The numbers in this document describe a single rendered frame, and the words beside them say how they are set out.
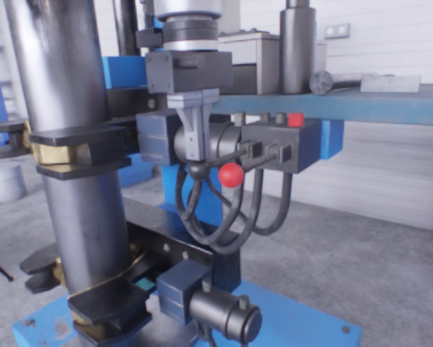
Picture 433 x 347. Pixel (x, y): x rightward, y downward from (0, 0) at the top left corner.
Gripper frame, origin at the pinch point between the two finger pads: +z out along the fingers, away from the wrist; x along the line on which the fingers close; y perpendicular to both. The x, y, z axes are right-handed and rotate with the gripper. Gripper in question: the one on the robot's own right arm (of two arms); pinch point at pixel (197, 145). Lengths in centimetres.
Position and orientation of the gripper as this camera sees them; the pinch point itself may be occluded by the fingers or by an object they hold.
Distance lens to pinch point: 48.2
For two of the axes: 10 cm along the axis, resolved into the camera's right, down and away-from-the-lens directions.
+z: 0.5, 9.5, 3.1
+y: 7.9, 1.5, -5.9
